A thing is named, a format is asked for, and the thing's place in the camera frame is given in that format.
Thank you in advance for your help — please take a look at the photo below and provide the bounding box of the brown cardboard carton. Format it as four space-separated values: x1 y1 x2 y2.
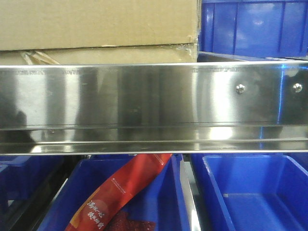
0 0 201 65

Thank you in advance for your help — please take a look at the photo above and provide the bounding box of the blue plastic bin lower middle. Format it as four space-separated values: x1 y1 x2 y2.
38 154 190 231

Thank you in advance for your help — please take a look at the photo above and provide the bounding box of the blue plastic bin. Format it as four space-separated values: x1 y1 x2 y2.
191 154 308 231
38 154 190 231
0 155 64 214
199 0 308 58

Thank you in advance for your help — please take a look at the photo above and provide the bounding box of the silver dome bolt left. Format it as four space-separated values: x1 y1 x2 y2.
235 84 245 94

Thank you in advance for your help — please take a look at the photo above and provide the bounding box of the silver dome bolt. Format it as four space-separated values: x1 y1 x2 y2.
235 84 245 94
292 83 303 93

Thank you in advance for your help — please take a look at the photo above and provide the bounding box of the red snack package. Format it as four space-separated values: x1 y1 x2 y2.
65 153 172 231

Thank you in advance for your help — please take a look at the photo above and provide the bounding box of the blue plastic bin lower right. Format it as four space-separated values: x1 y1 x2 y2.
191 154 308 231

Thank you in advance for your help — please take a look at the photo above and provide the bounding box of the blue plastic bin upper right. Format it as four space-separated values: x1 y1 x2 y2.
199 0 308 58

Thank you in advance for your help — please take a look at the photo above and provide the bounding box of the silver dome bolt right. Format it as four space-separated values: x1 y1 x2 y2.
292 83 303 93

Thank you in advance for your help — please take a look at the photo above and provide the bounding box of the blue plastic bin lower left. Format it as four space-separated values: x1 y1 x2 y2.
0 155 64 214

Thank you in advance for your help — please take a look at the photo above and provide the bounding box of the stainless steel shelf rail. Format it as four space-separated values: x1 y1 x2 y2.
0 61 308 155

